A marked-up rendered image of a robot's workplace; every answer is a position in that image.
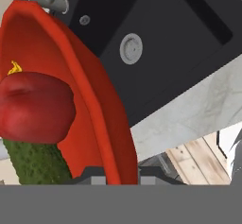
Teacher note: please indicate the red bell pepper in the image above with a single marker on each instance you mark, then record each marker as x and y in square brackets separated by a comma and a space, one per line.
[34, 108]

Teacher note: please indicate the green cucumber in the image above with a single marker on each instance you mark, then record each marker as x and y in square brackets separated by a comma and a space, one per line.
[38, 163]

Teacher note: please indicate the red bowl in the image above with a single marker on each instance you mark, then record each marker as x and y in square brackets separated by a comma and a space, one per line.
[94, 101]

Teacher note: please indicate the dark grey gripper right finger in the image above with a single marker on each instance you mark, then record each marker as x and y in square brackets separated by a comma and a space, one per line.
[151, 175]

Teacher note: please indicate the black sink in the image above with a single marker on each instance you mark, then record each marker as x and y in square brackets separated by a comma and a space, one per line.
[164, 38]

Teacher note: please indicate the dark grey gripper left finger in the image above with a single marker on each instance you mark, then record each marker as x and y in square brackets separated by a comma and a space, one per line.
[93, 175]

